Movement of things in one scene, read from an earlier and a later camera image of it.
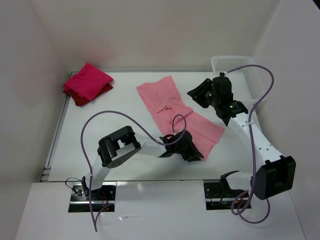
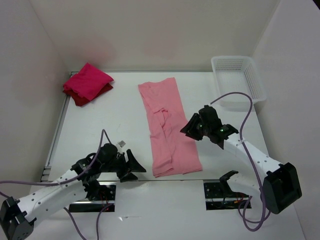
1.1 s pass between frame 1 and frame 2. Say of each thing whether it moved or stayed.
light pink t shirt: moved
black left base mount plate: stayed
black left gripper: moved
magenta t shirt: stayed
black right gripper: moved
